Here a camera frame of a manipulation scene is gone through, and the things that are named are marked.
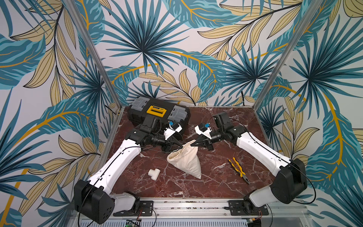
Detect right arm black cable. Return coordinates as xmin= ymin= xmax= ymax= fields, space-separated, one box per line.
xmin=209 ymin=114 xmax=317 ymax=205

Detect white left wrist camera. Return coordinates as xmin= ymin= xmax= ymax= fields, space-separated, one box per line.
xmin=164 ymin=121 xmax=182 ymax=140

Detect white PVC tee fitting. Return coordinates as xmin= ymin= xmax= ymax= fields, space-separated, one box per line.
xmin=148 ymin=168 xmax=160 ymax=181

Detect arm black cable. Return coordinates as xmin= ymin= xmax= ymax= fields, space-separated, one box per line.
xmin=77 ymin=145 xmax=182 ymax=227
xmin=209 ymin=114 xmax=317 ymax=205

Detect left aluminium corner post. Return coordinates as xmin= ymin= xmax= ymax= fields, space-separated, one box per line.
xmin=64 ymin=0 xmax=123 ymax=110

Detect yellow black pliers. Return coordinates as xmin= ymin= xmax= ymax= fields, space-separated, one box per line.
xmin=228 ymin=157 xmax=250 ymax=184

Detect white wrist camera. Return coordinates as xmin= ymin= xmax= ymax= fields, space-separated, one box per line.
xmin=195 ymin=123 xmax=212 ymax=139
xmin=164 ymin=121 xmax=182 ymax=140

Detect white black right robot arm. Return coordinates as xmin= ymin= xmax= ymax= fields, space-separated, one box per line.
xmin=191 ymin=112 xmax=308 ymax=215

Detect aluminium corner post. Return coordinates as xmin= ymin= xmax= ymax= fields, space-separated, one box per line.
xmin=64 ymin=0 xmax=123 ymax=110
xmin=253 ymin=0 xmax=323 ymax=111

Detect cream cloth drawstring soil bag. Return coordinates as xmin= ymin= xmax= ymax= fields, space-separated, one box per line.
xmin=167 ymin=140 xmax=202 ymax=179

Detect right aluminium corner post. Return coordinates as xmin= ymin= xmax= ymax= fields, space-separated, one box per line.
xmin=253 ymin=0 xmax=323 ymax=111

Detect black toolbox yellow handle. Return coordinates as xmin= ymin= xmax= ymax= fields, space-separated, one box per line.
xmin=127 ymin=96 xmax=191 ymax=132

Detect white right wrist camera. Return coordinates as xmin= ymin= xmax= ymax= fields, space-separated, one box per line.
xmin=195 ymin=123 xmax=212 ymax=139

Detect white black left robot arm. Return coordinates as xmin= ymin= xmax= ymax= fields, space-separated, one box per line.
xmin=74 ymin=116 xmax=182 ymax=224

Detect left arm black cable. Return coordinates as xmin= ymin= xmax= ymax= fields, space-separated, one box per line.
xmin=77 ymin=145 xmax=182 ymax=227

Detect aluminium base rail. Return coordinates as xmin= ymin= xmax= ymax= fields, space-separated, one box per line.
xmin=67 ymin=197 xmax=313 ymax=227

